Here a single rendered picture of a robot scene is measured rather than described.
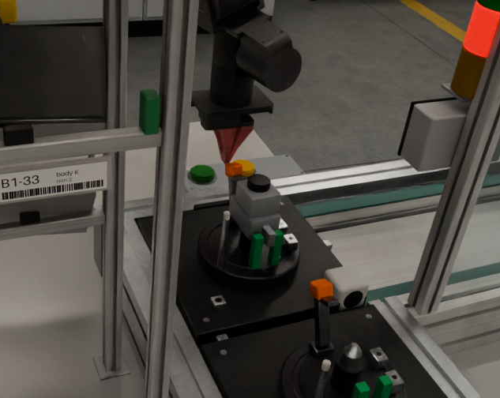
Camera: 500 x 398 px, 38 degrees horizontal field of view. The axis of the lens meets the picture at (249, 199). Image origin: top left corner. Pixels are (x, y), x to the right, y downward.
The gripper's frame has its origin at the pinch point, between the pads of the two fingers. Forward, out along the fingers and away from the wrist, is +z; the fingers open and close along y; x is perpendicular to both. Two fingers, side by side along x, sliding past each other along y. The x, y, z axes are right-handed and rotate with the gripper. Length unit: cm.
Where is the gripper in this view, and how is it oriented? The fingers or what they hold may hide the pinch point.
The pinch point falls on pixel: (225, 156)
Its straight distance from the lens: 101.3
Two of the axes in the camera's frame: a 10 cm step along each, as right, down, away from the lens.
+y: 9.1, -1.6, 3.9
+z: -0.9, 8.3, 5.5
